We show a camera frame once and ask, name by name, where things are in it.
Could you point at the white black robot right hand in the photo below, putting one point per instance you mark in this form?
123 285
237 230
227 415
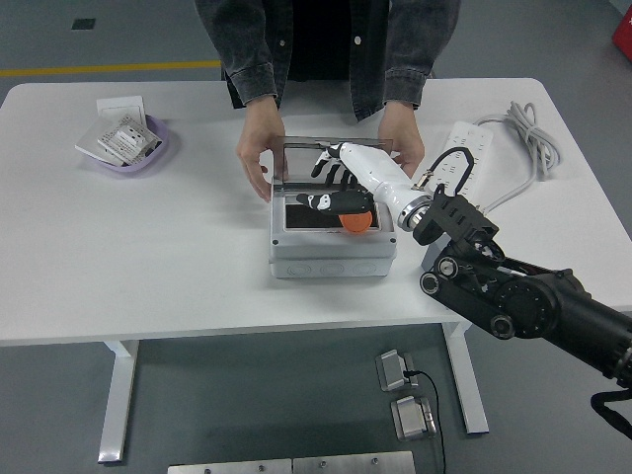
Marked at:
380 173

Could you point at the person's left hand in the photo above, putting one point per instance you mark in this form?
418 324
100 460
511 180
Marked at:
407 135

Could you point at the person's right hand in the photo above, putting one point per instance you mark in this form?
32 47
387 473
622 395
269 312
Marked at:
254 143

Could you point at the orange cylinder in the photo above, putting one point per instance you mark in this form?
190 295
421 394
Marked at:
356 223

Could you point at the grey box with clear lid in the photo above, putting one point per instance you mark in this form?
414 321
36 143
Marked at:
331 257

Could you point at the person's left forearm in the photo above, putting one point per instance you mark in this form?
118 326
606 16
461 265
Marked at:
407 84

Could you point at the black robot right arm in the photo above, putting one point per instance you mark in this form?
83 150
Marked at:
543 301

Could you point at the person's right forearm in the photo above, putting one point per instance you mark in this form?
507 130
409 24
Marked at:
257 79

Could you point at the grey cube with round hole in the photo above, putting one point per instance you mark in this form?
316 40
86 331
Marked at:
430 254

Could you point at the silver floor socket box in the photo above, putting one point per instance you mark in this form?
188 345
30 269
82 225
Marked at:
392 370
410 419

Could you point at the white power strip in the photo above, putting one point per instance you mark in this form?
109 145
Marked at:
481 143

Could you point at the purple plastic tray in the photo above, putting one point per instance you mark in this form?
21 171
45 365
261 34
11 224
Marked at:
163 135

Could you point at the person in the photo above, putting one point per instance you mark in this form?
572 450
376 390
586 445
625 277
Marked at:
321 39

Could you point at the printed socket panel packet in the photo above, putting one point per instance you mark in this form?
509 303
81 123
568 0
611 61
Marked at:
126 135

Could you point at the yellow floor tape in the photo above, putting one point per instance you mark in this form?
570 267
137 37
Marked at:
123 67

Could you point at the black floor hatch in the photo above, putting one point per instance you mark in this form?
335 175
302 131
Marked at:
83 24

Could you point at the white table leg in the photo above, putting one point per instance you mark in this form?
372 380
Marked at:
466 380
118 395

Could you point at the red object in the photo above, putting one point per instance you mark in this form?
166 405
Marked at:
623 32

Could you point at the grey metal plate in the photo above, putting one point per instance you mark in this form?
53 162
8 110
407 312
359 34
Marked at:
350 464
227 467

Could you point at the white square switch plate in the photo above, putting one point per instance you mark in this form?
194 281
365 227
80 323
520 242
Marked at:
121 106

